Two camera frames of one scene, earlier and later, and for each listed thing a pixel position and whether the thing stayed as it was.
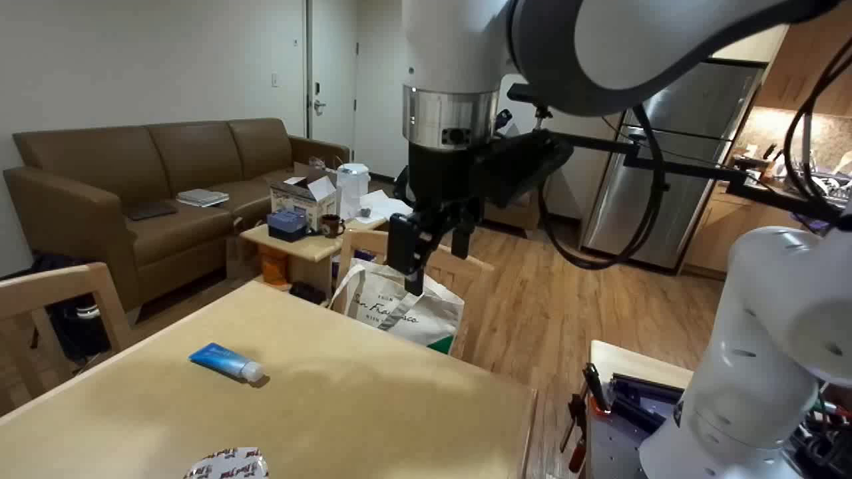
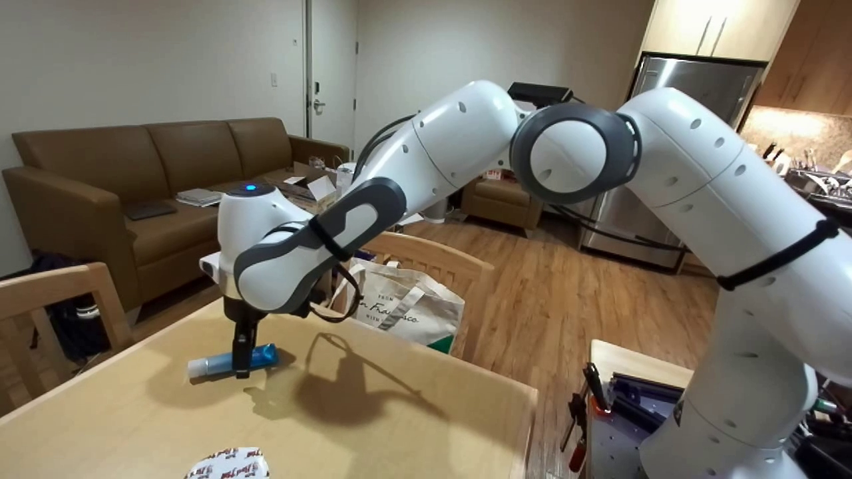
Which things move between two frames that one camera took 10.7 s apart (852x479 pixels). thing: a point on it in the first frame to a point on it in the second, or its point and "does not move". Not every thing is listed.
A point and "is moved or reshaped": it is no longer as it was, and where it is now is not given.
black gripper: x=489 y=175 to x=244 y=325
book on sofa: x=203 y=199 does not move
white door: x=332 y=74 does not move
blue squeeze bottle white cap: x=219 y=359 is moved or reshaped
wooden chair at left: x=31 y=356 does not move
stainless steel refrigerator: x=648 y=215 does not move
